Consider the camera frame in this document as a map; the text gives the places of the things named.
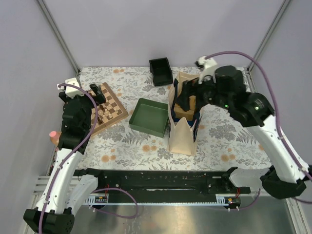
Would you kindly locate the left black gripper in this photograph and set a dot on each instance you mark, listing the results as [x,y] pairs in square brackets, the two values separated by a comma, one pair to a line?
[100,97]

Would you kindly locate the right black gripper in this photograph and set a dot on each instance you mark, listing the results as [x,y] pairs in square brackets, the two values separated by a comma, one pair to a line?
[191,87]

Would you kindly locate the wooden chess board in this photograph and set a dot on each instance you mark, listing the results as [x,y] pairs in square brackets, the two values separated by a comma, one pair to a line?
[109,113]

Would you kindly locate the green metal tray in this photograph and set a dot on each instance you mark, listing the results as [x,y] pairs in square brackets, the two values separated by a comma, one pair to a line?
[150,117]

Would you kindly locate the cream canvas tote bag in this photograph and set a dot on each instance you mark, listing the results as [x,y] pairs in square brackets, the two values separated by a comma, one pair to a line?
[182,135]

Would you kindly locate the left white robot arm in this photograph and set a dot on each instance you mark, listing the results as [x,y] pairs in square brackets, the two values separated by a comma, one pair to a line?
[55,211]

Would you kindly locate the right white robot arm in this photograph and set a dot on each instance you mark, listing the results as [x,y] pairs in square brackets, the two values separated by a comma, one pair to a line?
[225,88]

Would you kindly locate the wooden box in bag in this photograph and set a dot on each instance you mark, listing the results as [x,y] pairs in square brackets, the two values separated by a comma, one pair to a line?
[183,109]

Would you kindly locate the black plastic bin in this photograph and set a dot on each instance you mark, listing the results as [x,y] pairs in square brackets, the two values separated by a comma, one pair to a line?
[161,71]

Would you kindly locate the pink capped bottle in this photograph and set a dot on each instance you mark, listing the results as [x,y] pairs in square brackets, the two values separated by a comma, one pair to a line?
[54,137]

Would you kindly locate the floral table mat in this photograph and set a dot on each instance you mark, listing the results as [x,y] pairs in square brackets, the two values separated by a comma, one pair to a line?
[222,142]

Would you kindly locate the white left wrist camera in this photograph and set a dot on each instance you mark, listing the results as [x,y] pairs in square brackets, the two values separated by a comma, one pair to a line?
[74,89]

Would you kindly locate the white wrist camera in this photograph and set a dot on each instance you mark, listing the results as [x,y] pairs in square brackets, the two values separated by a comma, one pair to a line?
[207,67]
[74,89]

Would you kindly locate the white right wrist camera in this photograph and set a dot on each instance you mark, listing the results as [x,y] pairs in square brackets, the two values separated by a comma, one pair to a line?
[207,67]

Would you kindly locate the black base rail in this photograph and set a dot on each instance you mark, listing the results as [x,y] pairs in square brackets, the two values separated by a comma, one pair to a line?
[215,182]

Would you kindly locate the white slotted cable duct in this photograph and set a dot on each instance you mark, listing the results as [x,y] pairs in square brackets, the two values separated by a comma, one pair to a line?
[158,198]

